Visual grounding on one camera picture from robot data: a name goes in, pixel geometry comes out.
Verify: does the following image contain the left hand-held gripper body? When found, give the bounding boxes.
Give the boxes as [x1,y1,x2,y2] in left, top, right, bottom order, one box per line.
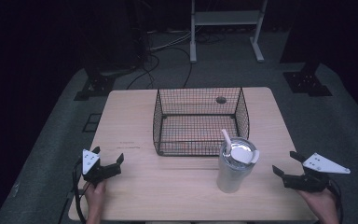
[81,148,122,187]

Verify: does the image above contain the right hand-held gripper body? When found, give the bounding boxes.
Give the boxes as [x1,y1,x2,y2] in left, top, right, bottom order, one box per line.
[282,152,352,193]

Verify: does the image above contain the silver tumbler with straw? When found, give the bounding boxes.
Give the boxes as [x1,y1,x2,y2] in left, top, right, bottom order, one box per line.
[215,128,261,194]

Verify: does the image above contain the black wire basket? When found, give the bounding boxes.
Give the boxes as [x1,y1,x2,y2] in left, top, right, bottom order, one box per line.
[152,86,251,158]

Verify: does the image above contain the person's right hand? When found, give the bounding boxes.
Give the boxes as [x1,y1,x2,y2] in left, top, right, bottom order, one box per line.
[297,188,340,219]

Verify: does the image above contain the person's left hand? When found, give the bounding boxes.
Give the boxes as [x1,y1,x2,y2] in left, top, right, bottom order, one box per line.
[83,180,107,217]

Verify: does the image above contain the black stand base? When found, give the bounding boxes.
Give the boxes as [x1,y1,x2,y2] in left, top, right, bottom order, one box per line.
[73,72,117,102]
[282,61,334,98]

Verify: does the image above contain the light wooden table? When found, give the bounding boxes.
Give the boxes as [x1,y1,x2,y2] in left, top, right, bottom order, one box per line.
[67,86,319,223]

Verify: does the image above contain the black rectangular floor frame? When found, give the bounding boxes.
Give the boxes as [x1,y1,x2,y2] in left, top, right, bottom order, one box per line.
[82,113,103,133]

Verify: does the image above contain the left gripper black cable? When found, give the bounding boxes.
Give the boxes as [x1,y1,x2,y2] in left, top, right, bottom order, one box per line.
[71,158,91,224]

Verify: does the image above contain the black floor cable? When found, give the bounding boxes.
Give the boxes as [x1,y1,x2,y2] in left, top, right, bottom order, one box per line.
[126,46,194,91]

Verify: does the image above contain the white floor cables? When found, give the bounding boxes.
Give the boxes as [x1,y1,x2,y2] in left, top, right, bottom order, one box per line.
[148,29,194,52]

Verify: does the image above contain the white metal stand frame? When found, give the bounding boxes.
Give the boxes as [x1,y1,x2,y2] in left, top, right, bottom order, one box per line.
[189,0,269,64]

